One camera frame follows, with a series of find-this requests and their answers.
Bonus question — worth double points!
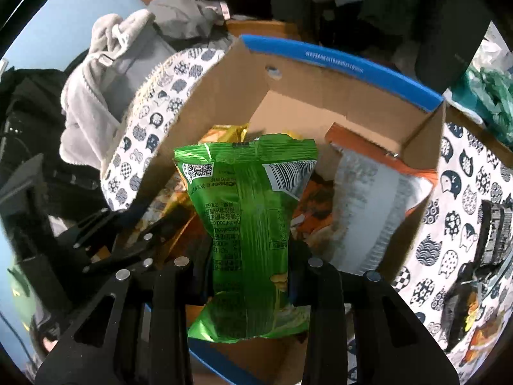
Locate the blue cardboard box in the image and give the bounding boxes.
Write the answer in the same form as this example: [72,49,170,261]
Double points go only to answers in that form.
[132,34,447,385]

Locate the teal plastic bags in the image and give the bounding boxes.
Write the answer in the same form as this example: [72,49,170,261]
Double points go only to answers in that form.
[452,66,513,148]

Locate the green snack packet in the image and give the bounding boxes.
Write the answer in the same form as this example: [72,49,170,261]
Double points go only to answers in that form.
[172,134,320,344]

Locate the black orange snack packet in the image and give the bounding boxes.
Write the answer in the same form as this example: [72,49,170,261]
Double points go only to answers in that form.
[439,262,508,373]

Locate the grey cloth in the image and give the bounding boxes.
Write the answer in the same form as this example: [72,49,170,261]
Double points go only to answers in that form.
[148,0,238,51]

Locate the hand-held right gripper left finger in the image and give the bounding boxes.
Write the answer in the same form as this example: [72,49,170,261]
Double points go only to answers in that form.
[35,257,209,385]

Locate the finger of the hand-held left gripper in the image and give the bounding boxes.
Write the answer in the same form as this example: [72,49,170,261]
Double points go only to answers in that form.
[82,234,161,276]
[74,208,133,252]

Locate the cat print cloth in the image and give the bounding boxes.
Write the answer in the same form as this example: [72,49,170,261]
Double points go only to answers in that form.
[100,47,513,385]

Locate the white orange snack packet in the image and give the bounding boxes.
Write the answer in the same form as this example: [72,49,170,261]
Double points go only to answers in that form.
[324,122,438,276]

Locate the black snack bar packet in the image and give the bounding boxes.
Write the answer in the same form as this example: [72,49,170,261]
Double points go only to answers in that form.
[477,199,513,268]

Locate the white plastic bag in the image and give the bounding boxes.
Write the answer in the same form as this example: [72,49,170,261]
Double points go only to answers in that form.
[473,23,513,70]

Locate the large orange noodle packet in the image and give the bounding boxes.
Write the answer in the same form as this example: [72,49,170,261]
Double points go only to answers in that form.
[289,172,342,250]

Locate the black jacket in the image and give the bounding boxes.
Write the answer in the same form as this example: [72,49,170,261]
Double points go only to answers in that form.
[356,0,494,94]

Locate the light grey fleece garment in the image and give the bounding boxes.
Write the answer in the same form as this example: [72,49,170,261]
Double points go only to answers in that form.
[59,10,178,169]

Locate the long yellow snack packet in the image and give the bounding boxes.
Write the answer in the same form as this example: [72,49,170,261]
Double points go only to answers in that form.
[137,168,201,258]

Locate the small wooden box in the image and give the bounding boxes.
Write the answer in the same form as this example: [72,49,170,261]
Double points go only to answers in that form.
[225,20,302,41]

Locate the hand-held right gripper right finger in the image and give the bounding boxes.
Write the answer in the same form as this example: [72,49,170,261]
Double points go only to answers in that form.
[290,257,460,385]

